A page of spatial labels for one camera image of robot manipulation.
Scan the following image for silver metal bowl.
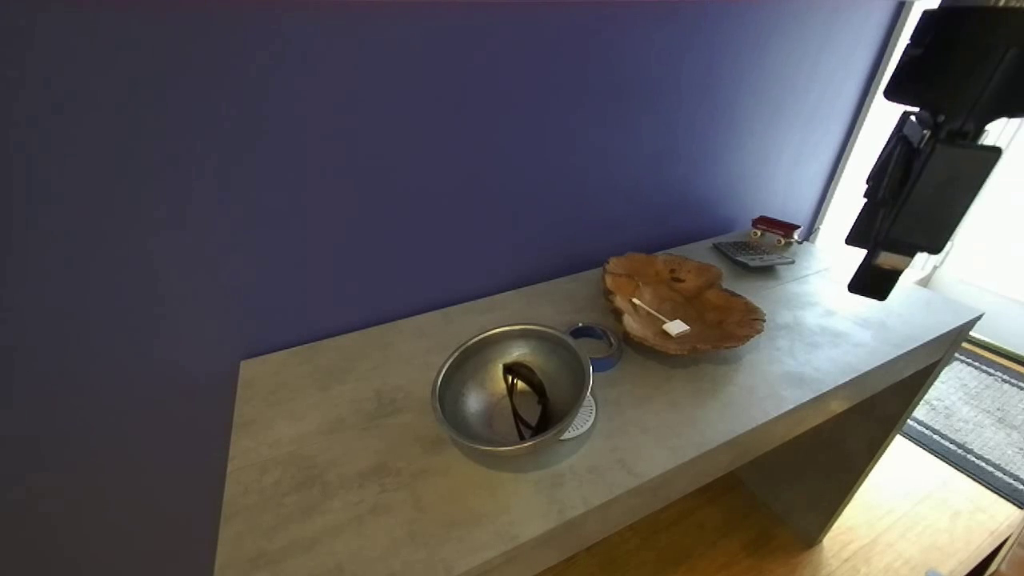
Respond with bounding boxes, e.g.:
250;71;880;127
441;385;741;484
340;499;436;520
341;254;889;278
430;319;598;476

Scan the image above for grey concrete console table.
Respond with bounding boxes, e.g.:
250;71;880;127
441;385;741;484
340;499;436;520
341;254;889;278
210;230;985;576

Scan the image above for black glasses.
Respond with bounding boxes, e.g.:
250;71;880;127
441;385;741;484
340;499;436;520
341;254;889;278
499;358;556;444

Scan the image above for small grey tray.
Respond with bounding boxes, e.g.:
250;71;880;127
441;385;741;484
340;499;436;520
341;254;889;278
711;234;802;272

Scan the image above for white tag with string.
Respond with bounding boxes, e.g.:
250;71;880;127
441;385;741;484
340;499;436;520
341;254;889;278
626;294;693;343

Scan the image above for blue tape ring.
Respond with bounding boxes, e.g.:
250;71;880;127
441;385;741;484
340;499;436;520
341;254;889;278
565;319;626;376

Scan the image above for brown wooden dish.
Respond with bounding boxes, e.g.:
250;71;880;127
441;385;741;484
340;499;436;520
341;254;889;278
598;250;771;361

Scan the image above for small red box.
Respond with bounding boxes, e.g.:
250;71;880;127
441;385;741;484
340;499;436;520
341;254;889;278
750;212;802;254

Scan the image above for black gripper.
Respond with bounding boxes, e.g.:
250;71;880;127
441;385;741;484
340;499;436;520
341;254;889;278
846;0;1024;304

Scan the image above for grey door mat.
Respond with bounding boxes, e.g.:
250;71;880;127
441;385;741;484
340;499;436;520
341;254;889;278
900;343;1024;513

